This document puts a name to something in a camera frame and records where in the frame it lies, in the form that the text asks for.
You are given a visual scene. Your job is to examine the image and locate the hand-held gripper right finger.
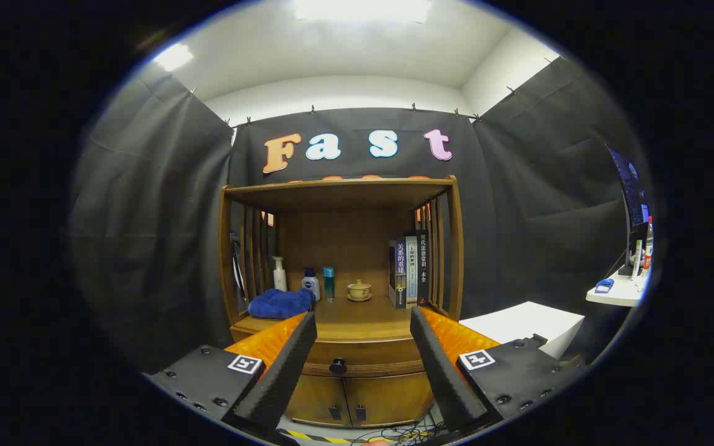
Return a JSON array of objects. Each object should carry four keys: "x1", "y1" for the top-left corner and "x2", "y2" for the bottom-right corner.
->
[{"x1": 410, "y1": 305, "x2": 584, "y2": 434}]

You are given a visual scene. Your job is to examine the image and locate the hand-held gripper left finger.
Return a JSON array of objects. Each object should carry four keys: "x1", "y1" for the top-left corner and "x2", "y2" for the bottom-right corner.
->
[{"x1": 144, "y1": 312, "x2": 319, "y2": 434}]

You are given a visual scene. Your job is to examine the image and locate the wooden drawer with black knob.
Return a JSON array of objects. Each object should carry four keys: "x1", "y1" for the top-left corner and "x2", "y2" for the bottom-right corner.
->
[{"x1": 300, "y1": 338, "x2": 427, "y2": 377}]

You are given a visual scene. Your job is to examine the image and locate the wooden cabinet door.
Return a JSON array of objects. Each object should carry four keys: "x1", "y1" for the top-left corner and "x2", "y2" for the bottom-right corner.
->
[
  {"x1": 286, "y1": 374, "x2": 348, "y2": 428},
  {"x1": 343, "y1": 372, "x2": 435, "y2": 428}
]

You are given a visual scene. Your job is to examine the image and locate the wooden countertop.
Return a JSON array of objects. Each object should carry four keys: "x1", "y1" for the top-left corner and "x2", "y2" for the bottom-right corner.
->
[{"x1": 231, "y1": 296, "x2": 457, "y2": 343}]

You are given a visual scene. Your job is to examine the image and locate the wooden cabinet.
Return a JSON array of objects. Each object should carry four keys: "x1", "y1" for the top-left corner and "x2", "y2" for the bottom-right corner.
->
[{"x1": 218, "y1": 175, "x2": 464, "y2": 429}]

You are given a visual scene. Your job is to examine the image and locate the blue towel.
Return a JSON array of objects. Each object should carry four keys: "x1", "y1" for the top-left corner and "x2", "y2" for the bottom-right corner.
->
[{"x1": 248, "y1": 288, "x2": 316, "y2": 320}]

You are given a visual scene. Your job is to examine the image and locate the white box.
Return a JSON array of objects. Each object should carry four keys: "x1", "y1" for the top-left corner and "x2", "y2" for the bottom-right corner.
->
[{"x1": 459, "y1": 302, "x2": 585, "y2": 360}]

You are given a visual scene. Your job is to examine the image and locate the white bottle with blue cap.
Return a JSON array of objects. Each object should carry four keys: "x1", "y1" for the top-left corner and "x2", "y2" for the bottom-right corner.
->
[{"x1": 302, "y1": 268, "x2": 321, "y2": 302}]

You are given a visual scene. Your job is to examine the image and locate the book with white spine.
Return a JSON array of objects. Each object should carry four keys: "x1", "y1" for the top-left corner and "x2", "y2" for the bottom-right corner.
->
[{"x1": 405, "y1": 235, "x2": 418, "y2": 307}]

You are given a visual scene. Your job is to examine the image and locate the book with black spine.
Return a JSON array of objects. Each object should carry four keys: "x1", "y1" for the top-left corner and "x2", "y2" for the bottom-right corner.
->
[{"x1": 416, "y1": 230, "x2": 430, "y2": 305}]

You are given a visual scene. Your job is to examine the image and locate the book with blue spine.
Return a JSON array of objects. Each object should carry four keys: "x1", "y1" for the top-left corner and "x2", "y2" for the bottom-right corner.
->
[{"x1": 389, "y1": 238, "x2": 407, "y2": 309}]

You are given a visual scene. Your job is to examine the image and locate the white shelf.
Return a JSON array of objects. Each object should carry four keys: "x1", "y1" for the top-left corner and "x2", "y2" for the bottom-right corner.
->
[{"x1": 586, "y1": 269, "x2": 649, "y2": 307}]

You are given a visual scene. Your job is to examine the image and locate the computer monitor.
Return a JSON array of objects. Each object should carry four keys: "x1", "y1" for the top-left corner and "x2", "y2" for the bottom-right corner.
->
[{"x1": 605, "y1": 144, "x2": 649, "y2": 276}]

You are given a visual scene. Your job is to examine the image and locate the black floor cables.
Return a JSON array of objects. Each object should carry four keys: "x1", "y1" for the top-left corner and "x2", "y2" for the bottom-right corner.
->
[{"x1": 363, "y1": 414, "x2": 451, "y2": 444}]

